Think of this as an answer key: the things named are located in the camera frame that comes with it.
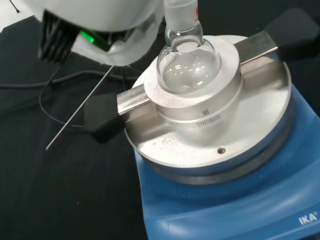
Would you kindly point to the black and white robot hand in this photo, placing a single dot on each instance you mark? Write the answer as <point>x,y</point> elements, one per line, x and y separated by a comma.
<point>105,15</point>

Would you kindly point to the heater with blue base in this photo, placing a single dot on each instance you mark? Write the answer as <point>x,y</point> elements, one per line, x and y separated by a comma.
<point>225,200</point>

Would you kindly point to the thin metal probe rod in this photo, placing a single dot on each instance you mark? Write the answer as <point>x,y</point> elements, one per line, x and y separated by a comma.
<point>80,107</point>

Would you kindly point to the clear round-bottom glass flask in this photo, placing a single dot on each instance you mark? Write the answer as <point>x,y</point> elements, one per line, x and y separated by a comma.
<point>190,65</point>

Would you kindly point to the black bench cloth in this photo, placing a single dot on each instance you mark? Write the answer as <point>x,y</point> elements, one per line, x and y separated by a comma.
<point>62,187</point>

